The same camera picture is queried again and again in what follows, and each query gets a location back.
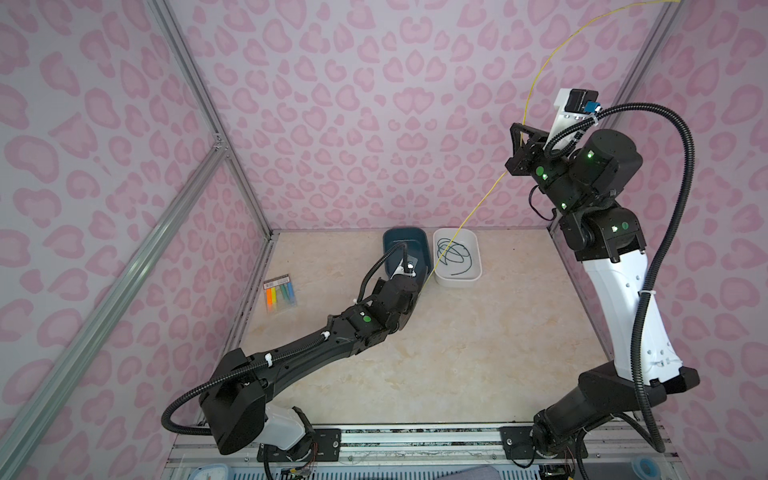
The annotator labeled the left aluminium frame strut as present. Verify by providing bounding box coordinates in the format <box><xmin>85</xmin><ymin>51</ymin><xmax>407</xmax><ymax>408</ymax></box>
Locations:
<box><xmin>146</xmin><ymin>0</ymin><xmax>273</xmax><ymax>239</ymax></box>

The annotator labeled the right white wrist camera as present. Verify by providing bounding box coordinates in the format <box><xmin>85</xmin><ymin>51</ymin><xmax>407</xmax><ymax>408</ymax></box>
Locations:
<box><xmin>547</xmin><ymin>88</ymin><xmax>602</xmax><ymax>156</ymax></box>

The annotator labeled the diagonal aluminium frame strut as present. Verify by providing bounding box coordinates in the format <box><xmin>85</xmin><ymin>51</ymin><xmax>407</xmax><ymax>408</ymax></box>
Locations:
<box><xmin>0</xmin><ymin>142</ymin><xmax>228</xmax><ymax>469</ymax></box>

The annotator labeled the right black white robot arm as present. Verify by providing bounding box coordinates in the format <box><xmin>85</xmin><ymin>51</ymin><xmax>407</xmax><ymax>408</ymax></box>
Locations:
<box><xmin>505</xmin><ymin>89</ymin><xmax>700</xmax><ymax>458</ymax></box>

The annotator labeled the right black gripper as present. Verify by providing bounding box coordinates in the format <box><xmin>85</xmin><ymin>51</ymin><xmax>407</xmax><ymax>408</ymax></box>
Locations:
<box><xmin>508</xmin><ymin>120</ymin><xmax>590</xmax><ymax>219</ymax></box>

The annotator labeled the white plastic tray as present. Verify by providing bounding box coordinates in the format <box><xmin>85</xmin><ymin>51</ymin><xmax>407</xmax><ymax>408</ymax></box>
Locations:
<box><xmin>433</xmin><ymin>228</ymin><xmax>483</xmax><ymax>289</ymax></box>

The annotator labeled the right aluminium frame strut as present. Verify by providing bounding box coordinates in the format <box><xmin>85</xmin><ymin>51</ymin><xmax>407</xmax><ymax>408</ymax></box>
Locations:
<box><xmin>548</xmin><ymin>0</ymin><xmax>688</xmax><ymax>235</ymax></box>

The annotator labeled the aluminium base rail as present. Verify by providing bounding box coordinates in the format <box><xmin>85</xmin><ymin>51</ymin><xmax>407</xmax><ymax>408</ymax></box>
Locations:
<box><xmin>164</xmin><ymin>422</ymin><xmax>691</xmax><ymax>480</ymax></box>

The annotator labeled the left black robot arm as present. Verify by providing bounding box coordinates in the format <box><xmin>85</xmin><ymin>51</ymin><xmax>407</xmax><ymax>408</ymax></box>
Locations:
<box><xmin>161</xmin><ymin>242</ymin><xmax>421</xmax><ymax>460</ymax></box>

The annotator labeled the dark green cable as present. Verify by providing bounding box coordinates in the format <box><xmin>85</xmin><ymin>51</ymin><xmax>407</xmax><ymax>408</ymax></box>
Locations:
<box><xmin>436</xmin><ymin>237</ymin><xmax>475</xmax><ymax>277</ymax></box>

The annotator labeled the dark teal plastic tray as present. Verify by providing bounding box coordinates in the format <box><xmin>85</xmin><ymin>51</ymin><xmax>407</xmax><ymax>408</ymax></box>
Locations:
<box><xmin>382</xmin><ymin>227</ymin><xmax>433</xmax><ymax>288</ymax></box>

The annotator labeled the yellow cable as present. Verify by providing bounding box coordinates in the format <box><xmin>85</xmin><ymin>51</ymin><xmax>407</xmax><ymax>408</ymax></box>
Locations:
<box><xmin>419</xmin><ymin>0</ymin><xmax>682</xmax><ymax>295</ymax></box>

